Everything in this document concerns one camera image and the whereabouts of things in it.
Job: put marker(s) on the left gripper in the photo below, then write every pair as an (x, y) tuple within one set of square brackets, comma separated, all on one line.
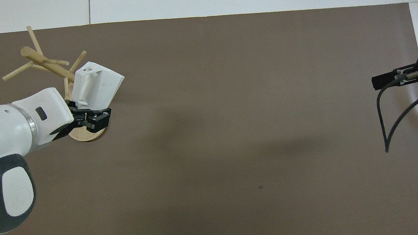
[(67, 129)]

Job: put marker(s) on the white square cup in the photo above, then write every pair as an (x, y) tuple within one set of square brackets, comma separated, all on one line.
[(100, 84)]

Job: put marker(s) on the wooden cup rack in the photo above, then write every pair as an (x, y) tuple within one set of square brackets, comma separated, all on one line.
[(41, 60)]

